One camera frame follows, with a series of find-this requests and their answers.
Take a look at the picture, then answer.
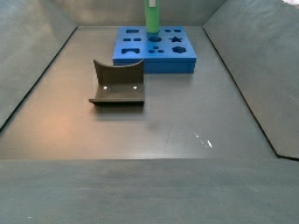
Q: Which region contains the black curved holder stand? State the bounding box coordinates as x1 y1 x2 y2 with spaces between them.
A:
89 60 146 105

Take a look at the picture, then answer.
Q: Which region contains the blue shape-sorter block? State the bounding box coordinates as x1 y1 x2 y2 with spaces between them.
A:
113 26 197 74

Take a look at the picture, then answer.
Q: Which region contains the green oval peg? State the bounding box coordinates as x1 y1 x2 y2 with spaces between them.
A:
145 0 161 33

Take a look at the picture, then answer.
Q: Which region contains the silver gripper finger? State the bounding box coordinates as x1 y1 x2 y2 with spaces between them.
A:
149 0 157 7

